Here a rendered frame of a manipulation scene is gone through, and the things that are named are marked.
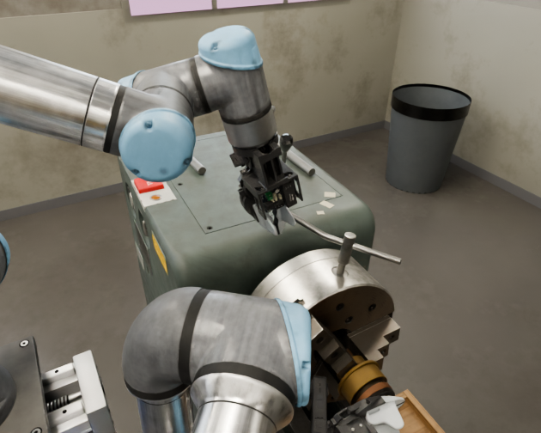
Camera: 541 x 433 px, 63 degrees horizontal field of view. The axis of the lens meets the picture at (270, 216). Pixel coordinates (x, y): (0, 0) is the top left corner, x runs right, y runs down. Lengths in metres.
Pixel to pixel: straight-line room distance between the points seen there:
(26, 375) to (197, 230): 0.40
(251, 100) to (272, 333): 0.30
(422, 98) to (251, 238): 3.10
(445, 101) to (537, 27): 0.76
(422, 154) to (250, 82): 2.96
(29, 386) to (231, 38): 0.63
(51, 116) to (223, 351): 0.29
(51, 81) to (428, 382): 2.11
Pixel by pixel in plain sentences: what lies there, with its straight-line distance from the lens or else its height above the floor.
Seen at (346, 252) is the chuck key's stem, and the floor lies 1.29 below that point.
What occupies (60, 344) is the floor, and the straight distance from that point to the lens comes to 2.57.
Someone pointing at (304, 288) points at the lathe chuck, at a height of 1.23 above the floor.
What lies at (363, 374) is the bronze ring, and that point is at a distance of 0.87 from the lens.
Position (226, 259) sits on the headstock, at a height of 1.24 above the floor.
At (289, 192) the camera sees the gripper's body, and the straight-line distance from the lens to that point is 0.69.
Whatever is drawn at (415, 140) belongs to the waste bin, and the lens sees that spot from 3.46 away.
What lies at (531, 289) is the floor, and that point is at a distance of 3.06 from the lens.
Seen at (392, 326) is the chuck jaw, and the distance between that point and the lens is 0.97.
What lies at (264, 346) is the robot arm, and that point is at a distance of 0.50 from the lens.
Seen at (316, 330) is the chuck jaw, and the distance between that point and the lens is 0.82.
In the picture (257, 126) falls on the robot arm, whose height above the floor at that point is 1.56.
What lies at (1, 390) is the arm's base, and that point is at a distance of 0.84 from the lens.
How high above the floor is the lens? 1.81
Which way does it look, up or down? 34 degrees down
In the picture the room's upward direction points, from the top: 1 degrees clockwise
